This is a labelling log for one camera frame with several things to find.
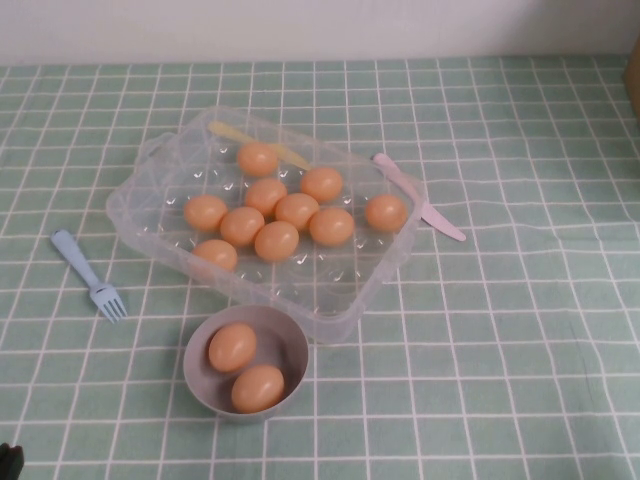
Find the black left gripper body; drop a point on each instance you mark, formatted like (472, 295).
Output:
(11, 462)

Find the orange plastic egg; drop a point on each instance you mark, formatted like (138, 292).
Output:
(232, 347)
(264, 194)
(298, 210)
(257, 159)
(386, 212)
(332, 226)
(205, 212)
(322, 184)
(242, 226)
(276, 241)
(257, 388)
(215, 256)

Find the clear plastic egg box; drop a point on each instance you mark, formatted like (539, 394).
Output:
(150, 200)

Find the brown cardboard box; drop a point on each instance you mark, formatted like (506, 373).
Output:
(633, 75)

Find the light blue plastic fork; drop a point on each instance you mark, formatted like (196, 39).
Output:
(75, 257)

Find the grey round bowl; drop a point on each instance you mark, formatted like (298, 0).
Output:
(290, 350)

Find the yellow plastic knife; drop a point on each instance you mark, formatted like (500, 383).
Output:
(235, 132)

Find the pink plastic knife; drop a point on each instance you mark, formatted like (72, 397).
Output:
(434, 217)

